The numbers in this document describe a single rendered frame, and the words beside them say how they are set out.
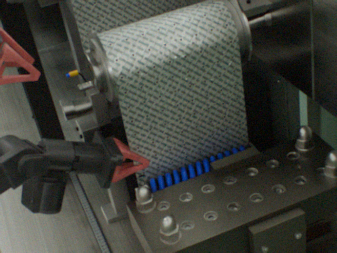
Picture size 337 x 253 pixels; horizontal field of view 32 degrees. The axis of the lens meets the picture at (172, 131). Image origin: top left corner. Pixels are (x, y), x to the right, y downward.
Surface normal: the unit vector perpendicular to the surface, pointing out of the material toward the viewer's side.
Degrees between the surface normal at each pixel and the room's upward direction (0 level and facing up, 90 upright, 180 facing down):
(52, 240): 0
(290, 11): 90
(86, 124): 0
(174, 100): 90
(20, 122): 0
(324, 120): 90
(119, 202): 90
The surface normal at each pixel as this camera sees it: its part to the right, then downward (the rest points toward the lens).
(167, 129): 0.37, 0.48
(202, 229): -0.15, -0.82
